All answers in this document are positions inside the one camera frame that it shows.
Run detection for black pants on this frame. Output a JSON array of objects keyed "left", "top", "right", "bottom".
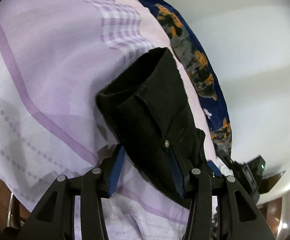
[{"left": 96, "top": 48, "right": 205, "bottom": 207}]

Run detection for navy blue dog-print blanket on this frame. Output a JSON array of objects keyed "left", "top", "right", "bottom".
[{"left": 138, "top": 0, "right": 232, "bottom": 156}]

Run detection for pink and purple bedsheet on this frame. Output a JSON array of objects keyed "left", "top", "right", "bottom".
[{"left": 0, "top": 0, "right": 220, "bottom": 240}]

